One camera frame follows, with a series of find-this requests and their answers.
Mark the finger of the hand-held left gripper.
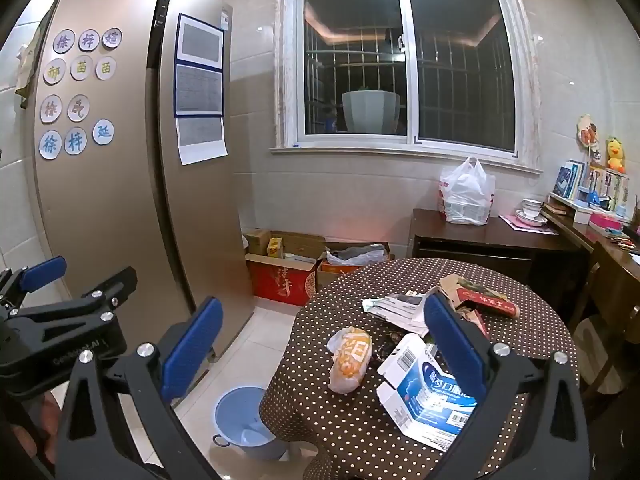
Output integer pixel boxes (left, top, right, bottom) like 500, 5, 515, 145
0, 256, 67, 311
10, 266, 138, 328

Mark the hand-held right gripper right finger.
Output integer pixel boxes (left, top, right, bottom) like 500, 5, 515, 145
422, 292, 591, 480

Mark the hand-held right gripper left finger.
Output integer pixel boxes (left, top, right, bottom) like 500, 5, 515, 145
55, 296, 224, 480

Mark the blue white carton box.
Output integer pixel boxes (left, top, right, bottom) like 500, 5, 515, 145
376, 332, 478, 448

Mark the red brown cardboard box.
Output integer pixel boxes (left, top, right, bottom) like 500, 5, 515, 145
440, 274, 521, 318

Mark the black snack wrapper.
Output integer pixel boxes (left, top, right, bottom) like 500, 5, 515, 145
372, 329, 406, 361

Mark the blue plastic bucket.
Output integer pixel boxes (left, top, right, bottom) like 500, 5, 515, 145
214, 386, 288, 461

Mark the champagne double door refrigerator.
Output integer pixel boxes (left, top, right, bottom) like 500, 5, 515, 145
32, 0, 256, 361

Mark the orange white food bag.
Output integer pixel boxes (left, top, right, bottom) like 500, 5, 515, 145
327, 326, 373, 393

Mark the dark wooden cabinet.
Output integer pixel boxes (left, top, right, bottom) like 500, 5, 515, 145
406, 208, 583, 311

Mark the group of round character magnets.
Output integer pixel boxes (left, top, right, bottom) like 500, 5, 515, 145
39, 27, 123, 161

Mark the grey plastic bag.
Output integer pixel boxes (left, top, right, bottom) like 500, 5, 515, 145
327, 244, 388, 266

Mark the pink paper mat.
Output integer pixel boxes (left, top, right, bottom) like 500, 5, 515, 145
499, 214, 558, 236

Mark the orange cardboard box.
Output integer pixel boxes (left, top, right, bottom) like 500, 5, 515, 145
315, 242, 391, 293

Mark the brown open cardboard box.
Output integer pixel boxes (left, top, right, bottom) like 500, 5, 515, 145
243, 228, 326, 263

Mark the white plastic bag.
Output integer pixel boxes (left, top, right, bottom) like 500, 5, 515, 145
439, 156, 496, 226

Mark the wooden chair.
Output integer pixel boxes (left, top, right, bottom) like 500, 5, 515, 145
570, 242, 640, 411

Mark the white printed sheet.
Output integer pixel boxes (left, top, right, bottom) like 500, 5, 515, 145
175, 116, 229, 166

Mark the pink flat box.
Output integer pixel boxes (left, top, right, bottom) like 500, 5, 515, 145
590, 212, 626, 233

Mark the row of books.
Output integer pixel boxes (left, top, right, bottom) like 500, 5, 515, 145
552, 160, 631, 216

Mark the blue framed printed sheet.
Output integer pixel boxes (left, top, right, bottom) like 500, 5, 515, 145
173, 61, 224, 118

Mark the white plant pot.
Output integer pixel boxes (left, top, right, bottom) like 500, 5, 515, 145
341, 89, 401, 135

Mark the yellow duck plush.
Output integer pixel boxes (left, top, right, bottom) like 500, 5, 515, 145
606, 137, 626, 173

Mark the grey printed sheet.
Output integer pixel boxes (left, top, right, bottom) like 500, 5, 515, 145
176, 14, 225, 72

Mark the white sliding window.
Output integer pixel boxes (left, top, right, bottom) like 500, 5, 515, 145
272, 0, 543, 173

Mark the cartoon wall decoration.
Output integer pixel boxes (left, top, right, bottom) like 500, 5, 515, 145
576, 114, 601, 156

